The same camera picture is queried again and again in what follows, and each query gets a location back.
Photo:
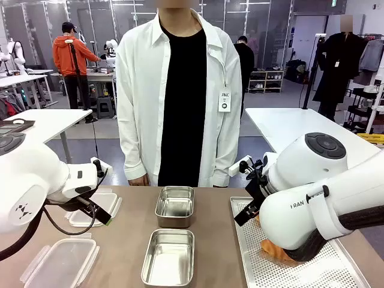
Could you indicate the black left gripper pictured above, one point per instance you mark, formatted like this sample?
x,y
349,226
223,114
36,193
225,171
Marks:
x,y
70,204

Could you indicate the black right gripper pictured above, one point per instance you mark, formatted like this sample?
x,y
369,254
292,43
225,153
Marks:
x,y
258,187

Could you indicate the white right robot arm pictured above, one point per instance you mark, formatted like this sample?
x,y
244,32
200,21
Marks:
x,y
315,168

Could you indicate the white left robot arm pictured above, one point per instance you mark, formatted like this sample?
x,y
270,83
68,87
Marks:
x,y
30,180

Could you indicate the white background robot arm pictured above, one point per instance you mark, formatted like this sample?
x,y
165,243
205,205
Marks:
x,y
15,55

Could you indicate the clear plastic container lid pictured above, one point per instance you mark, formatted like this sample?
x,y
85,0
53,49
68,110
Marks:
x,y
103,201
61,264

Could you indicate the rectangular stainless steel container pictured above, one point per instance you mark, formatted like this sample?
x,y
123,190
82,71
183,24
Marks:
x,y
168,261
174,204

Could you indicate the person's right hand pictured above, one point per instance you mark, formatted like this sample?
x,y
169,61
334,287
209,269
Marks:
x,y
138,181

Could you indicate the golden croissant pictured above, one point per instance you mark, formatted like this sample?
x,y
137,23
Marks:
x,y
271,249
257,220

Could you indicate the perforated metal baking tray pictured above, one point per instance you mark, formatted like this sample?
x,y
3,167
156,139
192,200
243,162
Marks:
x,y
255,270

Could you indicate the large white side table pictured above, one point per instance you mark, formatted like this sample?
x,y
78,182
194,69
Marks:
x,y
294,129

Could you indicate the grey step stool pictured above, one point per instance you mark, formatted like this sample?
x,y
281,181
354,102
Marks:
x,y
105,108

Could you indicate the black braided right arm sleeve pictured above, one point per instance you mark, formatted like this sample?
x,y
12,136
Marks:
x,y
360,219

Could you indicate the person in white shirt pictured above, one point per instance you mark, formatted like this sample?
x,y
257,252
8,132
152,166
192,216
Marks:
x,y
141,105

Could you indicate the white name badge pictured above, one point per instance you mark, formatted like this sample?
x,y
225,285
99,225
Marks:
x,y
224,100

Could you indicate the black flat device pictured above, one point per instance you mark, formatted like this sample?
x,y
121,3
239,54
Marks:
x,y
15,126

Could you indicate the background workbench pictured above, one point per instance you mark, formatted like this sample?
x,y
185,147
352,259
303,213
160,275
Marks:
x,y
99,76

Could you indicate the wooden shoe rack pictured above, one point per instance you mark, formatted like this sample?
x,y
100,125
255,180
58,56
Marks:
x,y
267,81

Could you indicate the yellow black striped item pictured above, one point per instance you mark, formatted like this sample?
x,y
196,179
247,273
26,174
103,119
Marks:
x,y
372,138

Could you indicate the white background desk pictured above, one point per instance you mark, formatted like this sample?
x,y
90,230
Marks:
x,y
21,81

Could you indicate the person in black clothes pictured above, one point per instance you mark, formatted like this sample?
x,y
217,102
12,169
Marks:
x,y
246,63

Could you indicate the black shelf cart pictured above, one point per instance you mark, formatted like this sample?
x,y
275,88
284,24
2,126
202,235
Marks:
x,y
360,111

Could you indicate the black tripod stand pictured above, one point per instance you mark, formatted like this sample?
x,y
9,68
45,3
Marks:
x,y
312,75

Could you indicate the person in orange jacket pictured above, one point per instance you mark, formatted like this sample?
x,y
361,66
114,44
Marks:
x,y
70,57

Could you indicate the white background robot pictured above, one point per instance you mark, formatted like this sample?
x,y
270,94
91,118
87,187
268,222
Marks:
x,y
111,52

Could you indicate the person in black coat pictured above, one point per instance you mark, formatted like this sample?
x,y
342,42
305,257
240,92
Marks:
x,y
339,69

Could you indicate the grey hanging garment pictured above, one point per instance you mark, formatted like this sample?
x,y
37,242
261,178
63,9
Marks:
x,y
372,55

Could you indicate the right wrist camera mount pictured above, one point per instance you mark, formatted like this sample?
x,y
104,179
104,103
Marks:
x,y
238,166

